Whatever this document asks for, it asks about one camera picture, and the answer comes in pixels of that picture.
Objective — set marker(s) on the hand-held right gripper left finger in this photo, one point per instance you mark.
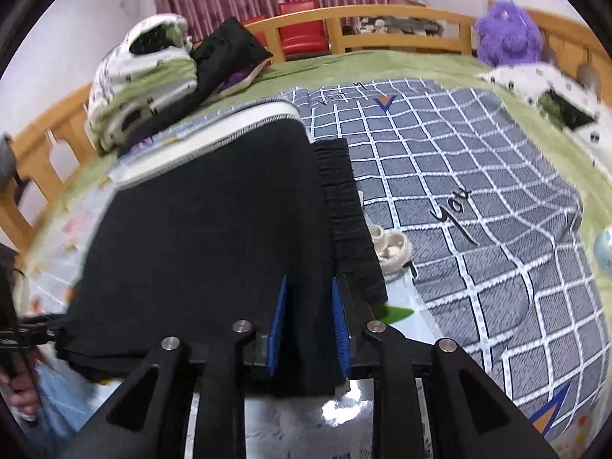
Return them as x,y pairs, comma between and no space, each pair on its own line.
277,327

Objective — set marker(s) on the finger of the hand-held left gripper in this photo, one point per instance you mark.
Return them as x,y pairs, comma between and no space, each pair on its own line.
33,332

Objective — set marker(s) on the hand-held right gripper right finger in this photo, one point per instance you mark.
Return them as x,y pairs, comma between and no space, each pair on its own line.
340,330

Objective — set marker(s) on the black pants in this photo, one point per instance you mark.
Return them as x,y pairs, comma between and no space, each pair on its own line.
191,248

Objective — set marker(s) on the person's left hand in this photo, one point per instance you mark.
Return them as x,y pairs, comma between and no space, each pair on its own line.
21,399

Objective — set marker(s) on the fruit print plastic tablecloth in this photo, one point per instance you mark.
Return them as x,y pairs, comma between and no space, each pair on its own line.
62,248

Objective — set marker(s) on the person's jeans leg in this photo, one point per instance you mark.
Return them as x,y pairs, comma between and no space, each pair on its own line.
62,401

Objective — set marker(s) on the grey checked bedsheet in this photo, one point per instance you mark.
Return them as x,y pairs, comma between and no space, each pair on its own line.
478,162

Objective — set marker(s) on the folded white floral quilt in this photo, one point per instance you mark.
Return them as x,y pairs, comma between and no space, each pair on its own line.
143,91

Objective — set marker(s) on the purple patterned cloth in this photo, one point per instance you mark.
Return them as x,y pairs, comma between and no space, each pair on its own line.
239,79

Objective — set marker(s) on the green fleece blanket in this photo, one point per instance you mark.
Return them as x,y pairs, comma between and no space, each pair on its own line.
382,64

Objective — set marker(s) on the small white blue toy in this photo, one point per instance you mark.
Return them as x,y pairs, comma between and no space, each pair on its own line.
605,248

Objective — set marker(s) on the black jacket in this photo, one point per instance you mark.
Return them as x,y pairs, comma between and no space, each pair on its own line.
224,52

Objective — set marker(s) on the red chair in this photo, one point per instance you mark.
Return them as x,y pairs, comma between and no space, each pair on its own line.
301,28
258,36

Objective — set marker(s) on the white floral pillow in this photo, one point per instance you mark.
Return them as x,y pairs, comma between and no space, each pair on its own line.
526,81

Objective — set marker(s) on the purple plush toy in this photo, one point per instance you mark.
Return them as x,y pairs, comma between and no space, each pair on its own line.
509,33

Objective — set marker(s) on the wooden bed frame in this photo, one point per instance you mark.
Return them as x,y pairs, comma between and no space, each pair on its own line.
406,14

